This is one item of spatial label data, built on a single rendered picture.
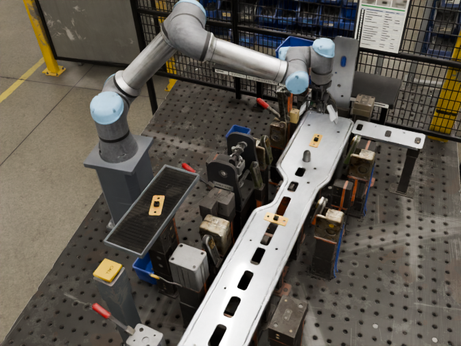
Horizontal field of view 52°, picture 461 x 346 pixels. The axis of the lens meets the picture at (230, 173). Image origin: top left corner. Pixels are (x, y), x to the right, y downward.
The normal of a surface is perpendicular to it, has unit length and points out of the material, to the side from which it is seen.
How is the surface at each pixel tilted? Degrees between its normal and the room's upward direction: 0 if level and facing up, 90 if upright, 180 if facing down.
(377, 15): 90
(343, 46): 90
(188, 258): 0
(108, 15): 92
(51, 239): 0
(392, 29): 90
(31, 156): 0
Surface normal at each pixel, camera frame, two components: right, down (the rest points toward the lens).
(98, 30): -0.27, 0.71
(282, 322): -0.05, -0.72
